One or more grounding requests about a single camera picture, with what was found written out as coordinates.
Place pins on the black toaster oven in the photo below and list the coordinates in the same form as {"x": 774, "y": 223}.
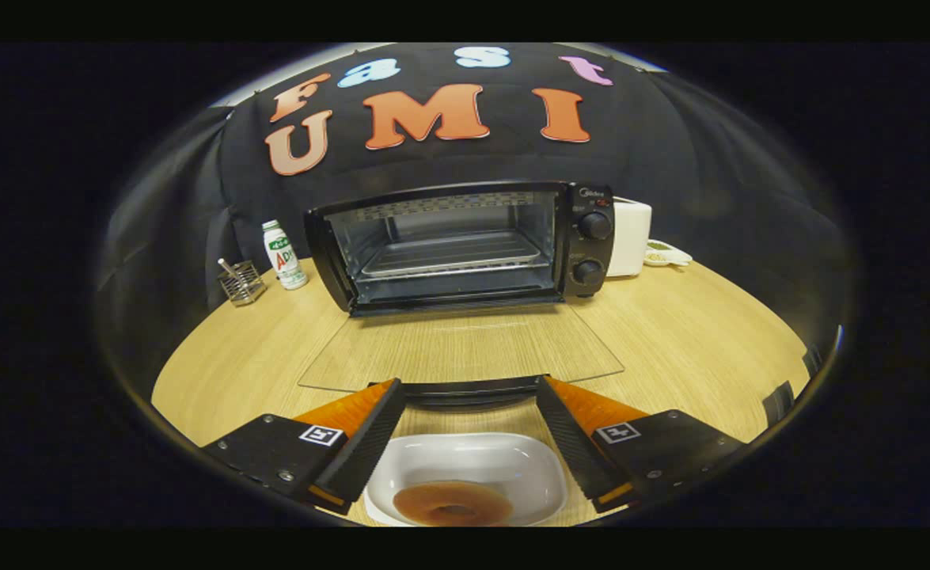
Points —
{"x": 591, "y": 249}

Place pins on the white plastic drink bottle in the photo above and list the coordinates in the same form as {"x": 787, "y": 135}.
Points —
{"x": 282, "y": 257}

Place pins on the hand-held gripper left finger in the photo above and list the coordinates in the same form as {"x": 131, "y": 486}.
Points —
{"x": 370, "y": 443}

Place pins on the white rectangular plate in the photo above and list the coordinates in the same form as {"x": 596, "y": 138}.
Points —
{"x": 464, "y": 455}

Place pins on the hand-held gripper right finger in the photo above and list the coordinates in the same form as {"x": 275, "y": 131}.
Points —
{"x": 571, "y": 443}

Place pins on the white bread toaster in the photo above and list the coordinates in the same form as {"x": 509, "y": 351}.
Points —
{"x": 631, "y": 237}

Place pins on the brown glazed donut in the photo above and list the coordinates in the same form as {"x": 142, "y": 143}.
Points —
{"x": 425, "y": 503}

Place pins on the small white divided dish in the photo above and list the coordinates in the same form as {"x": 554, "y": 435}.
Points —
{"x": 666, "y": 253}

